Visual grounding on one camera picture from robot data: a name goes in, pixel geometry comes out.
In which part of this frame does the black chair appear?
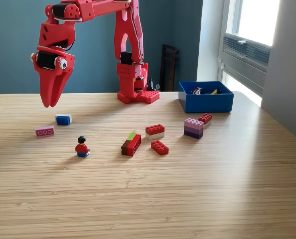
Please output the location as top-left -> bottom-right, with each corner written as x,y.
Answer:
159,44 -> 180,92

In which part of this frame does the blue and white brick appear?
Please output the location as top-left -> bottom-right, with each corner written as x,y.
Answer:
54,114 -> 72,126

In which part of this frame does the pink and purple brick stack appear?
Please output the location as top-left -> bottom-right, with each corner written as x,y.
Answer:
183,118 -> 204,139

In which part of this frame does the window with white frame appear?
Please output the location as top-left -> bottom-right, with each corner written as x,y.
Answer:
222,0 -> 281,47

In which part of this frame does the large red and white brick stack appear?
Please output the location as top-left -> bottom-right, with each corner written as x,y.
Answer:
145,123 -> 165,140

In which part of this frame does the blue plastic bin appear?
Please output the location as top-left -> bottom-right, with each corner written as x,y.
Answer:
178,81 -> 235,114

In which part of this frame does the toy figure red shirt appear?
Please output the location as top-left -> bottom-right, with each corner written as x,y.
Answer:
75,136 -> 91,158

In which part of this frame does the small red and white brick stack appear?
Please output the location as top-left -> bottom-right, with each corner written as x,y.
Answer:
197,113 -> 213,129

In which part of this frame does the black table clamp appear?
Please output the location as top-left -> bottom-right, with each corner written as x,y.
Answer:
148,77 -> 161,92

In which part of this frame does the flat red brick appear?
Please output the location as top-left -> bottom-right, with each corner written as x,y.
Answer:
150,140 -> 169,156

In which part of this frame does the grey ventilation unit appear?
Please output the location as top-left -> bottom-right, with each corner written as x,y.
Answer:
218,33 -> 271,97

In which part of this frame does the brown red green brick stack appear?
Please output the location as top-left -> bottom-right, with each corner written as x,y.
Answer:
121,131 -> 142,157

